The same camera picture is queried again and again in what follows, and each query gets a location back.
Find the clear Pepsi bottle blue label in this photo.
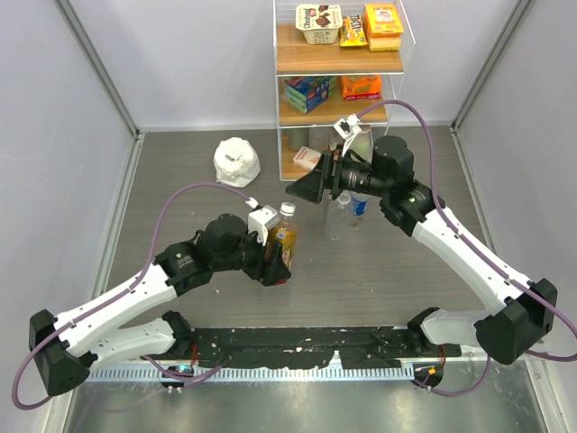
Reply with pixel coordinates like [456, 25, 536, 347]
[351, 192, 371, 226]

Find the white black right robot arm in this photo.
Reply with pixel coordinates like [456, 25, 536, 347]
[286, 136, 557, 365]

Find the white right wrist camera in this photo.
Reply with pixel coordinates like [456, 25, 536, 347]
[333, 114, 362, 157]

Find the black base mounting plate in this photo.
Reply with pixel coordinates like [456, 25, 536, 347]
[151, 326, 462, 370]

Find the orange cracker box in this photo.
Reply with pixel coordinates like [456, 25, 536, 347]
[340, 75, 382, 101]

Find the clear plastic cup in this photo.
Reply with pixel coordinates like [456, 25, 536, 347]
[308, 127, 330, 152]

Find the white green bottle on shelf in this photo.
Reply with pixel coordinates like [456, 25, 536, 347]
[348, 125, 372, 162]

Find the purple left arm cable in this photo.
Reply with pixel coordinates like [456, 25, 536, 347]
[10, 181, 261, 410]

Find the pale green cup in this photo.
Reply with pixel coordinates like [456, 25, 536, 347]
[288, 128, 309, 151]

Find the yellow candy bag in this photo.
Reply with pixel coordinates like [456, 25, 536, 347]
[339, 14, 368, 48]

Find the white wire wooden shelf rack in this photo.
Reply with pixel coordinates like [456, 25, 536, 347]
[272, 1, 416, 181]

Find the white crumpled paper bag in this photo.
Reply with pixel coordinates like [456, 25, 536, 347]
[213, 137, 261, 189]

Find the slotted grey cable duct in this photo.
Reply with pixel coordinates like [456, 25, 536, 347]
[87, 362, 415, 382]

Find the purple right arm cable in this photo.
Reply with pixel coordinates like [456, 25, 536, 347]
[355, 98, 577, 396]

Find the small clear bottle blue cap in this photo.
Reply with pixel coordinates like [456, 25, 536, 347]
[325, 191, 352, 241]

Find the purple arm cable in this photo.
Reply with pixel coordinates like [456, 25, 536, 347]
[10, 181, 261, 410]
[355, 98, 577, 396]

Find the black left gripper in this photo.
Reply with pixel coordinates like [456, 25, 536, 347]
[213, 222, 290, 284]

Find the orange yellow sponge pack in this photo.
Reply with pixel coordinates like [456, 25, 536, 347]
[364, 4, 404, 52]

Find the amber drink bottle red label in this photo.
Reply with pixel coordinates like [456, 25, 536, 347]
[267, 212, 298, 269]

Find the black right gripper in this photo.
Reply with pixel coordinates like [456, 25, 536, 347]
[287, 143, 391, 204]

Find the white chocolate yogurt tub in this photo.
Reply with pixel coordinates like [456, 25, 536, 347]
[295, 4, 343, 45]

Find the white amber bottle cap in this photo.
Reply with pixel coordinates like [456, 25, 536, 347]
[279, 201, 296, 217]

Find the blue green box pack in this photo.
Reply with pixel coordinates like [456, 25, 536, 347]
[284, 76, 336, 114]

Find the white red tissue box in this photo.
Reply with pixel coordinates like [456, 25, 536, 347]
[293, 146, 322, 171]

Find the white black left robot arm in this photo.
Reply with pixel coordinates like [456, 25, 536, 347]
[29, 206, 291, 397]

